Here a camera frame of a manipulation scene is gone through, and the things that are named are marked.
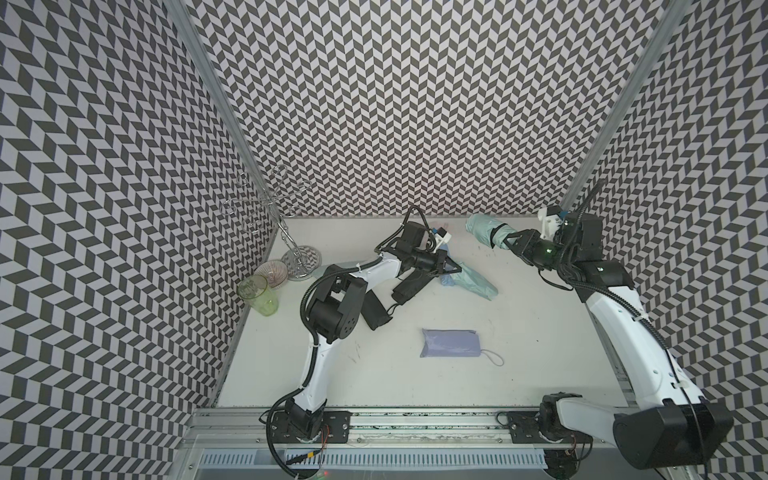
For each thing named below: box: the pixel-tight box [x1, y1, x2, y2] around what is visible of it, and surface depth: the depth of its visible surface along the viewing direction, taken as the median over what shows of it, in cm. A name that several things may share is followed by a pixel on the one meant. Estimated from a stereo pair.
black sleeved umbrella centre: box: [391, 268, 438, 305], surface depth 98 cm
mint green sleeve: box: [450, 262, 498, 301], surface depth 92 cm
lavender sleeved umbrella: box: [420, 328, 482, 358], surface depth 86 cm
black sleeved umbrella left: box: [361, 289, 393, 331], surface depth 93 cm
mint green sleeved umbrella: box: [466, 214, 517, 250], surface depth 77 cm
